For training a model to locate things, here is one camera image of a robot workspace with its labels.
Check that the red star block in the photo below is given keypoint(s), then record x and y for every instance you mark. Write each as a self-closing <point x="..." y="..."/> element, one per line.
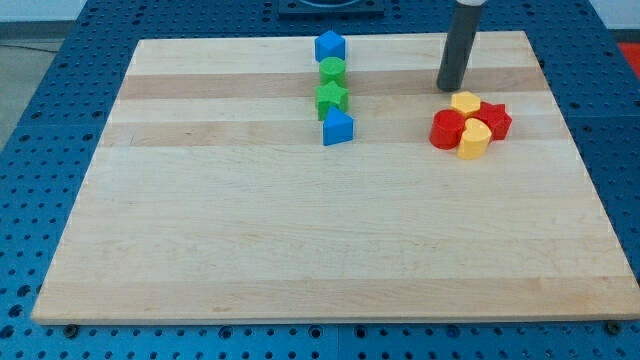
<point x="495" y="116"/>

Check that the blue triangle block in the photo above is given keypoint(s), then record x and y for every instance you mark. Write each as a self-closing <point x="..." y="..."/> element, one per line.
<point x="337" y="127"/>

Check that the red cylinder block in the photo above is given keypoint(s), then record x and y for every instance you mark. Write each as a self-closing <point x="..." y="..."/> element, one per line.
<point x="447" y="128"/>

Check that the light wooden board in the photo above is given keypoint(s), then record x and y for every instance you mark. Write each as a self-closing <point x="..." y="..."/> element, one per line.
<point x="211" y="199"/>

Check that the green star block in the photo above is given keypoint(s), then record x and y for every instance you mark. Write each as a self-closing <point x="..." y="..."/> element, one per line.
<point x="330" y="95"/>

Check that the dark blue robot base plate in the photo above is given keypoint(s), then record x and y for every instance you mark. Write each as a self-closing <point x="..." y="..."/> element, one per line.
<point x="293" y="9"/>

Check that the green cylinder block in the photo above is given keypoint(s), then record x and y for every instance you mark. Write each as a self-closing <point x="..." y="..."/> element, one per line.
<point x="332" y="69"/>

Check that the blue cube block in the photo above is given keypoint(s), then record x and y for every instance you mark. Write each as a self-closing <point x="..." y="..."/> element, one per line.
<point x="329" y="44"/>

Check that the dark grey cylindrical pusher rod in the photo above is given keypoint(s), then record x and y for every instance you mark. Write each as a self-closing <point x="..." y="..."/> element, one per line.
<point x="459" y="43"/>

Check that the yellow hexagon block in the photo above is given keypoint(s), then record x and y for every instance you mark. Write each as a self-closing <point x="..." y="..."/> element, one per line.
<point x="465" y="103"/>

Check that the yellow heart block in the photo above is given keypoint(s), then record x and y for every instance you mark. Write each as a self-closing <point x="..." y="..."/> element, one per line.
<point x="474" y="139"/>

